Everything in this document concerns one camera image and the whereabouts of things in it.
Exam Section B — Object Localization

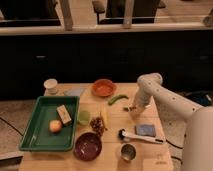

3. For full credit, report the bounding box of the green plastic tray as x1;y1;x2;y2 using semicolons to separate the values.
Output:
19;96;79;152

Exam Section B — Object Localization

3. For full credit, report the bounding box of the silver fork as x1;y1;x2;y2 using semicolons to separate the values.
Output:
123;105;150;112

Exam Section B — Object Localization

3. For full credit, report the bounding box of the black cable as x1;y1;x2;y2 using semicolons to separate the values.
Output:
165;138;184;150

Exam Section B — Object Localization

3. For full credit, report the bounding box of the blue sponge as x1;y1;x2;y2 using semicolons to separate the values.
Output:
135;124;156;137

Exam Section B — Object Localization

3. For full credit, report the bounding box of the light green cup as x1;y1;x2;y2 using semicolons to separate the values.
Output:
77;111;90;126

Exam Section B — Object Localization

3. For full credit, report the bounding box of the green pea pod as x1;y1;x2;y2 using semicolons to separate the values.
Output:
108;94;129;106

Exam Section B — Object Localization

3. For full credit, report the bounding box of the purple bowl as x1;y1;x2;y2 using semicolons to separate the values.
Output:
74;132;102;161

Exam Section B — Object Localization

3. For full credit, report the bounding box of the white dish brush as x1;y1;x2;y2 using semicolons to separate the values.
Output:
118;129;164;144

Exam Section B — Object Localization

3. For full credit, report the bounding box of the grey cloth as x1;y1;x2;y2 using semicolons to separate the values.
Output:
63;88;85;97

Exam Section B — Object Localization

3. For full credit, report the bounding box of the bunch of red grapes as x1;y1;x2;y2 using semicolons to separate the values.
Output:
90;117;107;137

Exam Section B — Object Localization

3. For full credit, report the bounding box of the small metal cup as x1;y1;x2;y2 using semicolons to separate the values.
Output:
121;144;136;161

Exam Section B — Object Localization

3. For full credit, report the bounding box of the yellow banana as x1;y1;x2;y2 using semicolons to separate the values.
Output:
101;107;108;128

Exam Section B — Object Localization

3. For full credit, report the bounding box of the black office chair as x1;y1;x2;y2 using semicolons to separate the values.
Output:
92;0;166;25

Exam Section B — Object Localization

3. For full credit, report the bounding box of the orange bowl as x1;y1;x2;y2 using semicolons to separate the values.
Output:
91;79;116;97

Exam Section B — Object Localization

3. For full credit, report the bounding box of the red yellow apple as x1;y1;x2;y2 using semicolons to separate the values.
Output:
49;120;62;133

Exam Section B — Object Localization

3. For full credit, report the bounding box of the white paper cup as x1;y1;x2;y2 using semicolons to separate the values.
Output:
43;79;58;95

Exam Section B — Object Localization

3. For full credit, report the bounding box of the tan wooden block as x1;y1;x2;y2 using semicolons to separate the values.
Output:
56;105;72;125

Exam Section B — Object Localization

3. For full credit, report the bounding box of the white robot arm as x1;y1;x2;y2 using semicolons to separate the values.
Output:
132;73;213;171

